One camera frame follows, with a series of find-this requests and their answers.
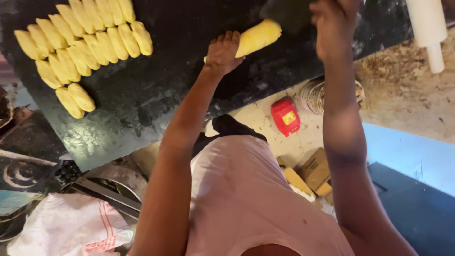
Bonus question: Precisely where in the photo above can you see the person's right hand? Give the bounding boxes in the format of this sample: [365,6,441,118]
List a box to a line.
[309,0,362,64]

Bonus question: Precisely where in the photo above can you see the dark dough cutter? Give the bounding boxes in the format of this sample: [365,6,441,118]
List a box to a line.
[259,0,318,35]

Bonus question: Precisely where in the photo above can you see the round steel pot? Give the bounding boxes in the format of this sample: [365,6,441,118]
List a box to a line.
[81,164,149,214]

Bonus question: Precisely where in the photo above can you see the flat metal bar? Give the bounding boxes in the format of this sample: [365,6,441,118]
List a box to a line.
[70,177,143,220]

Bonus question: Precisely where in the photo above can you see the dark gas stove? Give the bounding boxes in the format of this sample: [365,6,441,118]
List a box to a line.
[0,105,69,194]

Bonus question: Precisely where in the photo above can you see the red plastic container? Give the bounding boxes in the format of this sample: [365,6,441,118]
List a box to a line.
[270,97,301,138]

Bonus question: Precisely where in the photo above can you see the long yellow dough log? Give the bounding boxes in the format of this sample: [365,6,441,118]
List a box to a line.
[203,18,282,64]

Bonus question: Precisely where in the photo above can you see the person's white shirt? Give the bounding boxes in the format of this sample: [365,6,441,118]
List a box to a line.
[185,134,356,256]

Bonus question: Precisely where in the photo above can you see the rows of cut yellow dough pieces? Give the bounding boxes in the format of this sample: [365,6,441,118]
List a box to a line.
[14,0,154,119]

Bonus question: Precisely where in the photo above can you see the light blue board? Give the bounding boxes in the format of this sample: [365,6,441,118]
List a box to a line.
[363,122,455,198]

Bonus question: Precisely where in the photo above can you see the white rolling pin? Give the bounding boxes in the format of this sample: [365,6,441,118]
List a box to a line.
[405,0,449,74]

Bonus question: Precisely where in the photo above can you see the dark blue cabinet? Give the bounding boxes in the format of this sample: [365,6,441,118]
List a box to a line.
[367,162,455,256]

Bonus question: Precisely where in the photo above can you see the person's black trousers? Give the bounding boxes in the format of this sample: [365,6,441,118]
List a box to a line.
[192,114,268,158]

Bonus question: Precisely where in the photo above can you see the brown cardboard box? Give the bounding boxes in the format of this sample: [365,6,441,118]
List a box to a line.
[298,147,332,192]

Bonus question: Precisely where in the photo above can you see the white plastic bag red print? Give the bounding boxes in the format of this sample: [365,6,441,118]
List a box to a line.
[6,193,135,256]

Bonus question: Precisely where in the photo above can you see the yellow cardboard box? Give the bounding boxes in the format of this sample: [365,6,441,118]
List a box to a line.
[282,166,316,198]

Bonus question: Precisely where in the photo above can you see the person's left hand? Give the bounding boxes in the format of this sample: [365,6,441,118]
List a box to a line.
[204,30,246,77]

